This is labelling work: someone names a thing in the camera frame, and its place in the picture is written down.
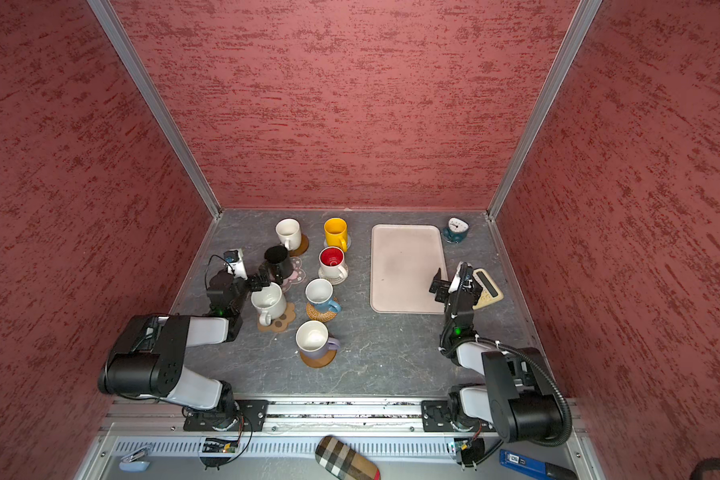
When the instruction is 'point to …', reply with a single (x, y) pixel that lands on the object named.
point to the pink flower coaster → (297, 275)
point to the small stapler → (135, 461)
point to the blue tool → (543, 470)
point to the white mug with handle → (288, 231)
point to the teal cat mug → (456, 230)
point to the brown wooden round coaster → (319, 362)
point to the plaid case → (344, 463)
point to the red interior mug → (332, 260)
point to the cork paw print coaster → (281, 323)
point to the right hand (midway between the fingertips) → (451, 276)
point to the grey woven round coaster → (348, 242)
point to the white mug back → (313, 339)
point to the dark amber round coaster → (304, 244)
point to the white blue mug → (319, 292)
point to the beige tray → (404, 262)
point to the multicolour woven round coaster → (337, 276)
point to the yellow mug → (336, 232)
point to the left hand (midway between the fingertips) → (254, 266)
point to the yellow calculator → (490, 291)
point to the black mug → (279, 255)
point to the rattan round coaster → (317, 315)
